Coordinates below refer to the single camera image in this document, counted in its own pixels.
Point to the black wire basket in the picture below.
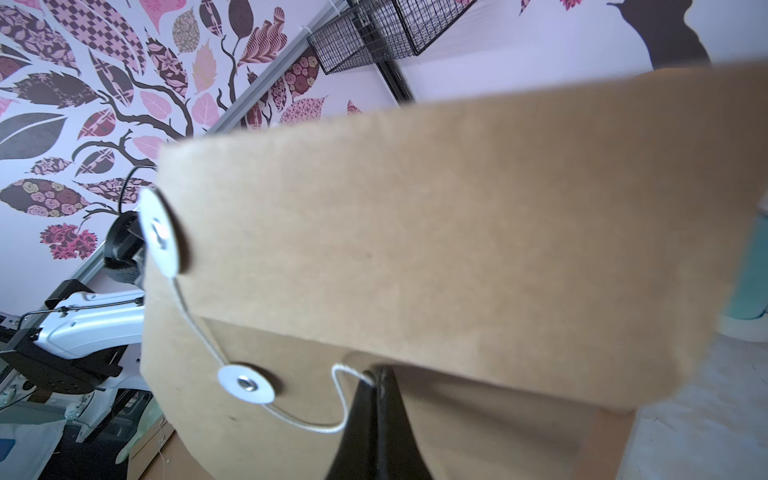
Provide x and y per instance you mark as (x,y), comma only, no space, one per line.
(371,32)

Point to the mint green toaster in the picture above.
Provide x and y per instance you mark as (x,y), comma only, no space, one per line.
(745,317)

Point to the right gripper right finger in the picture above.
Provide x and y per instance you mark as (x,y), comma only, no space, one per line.
(397,452)

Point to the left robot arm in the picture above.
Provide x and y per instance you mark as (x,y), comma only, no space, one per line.
(82,352)

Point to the brown file bag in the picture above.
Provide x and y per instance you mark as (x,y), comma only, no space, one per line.
(169,459)
(522,262)

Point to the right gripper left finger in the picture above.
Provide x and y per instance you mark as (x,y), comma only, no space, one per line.
(356,455)

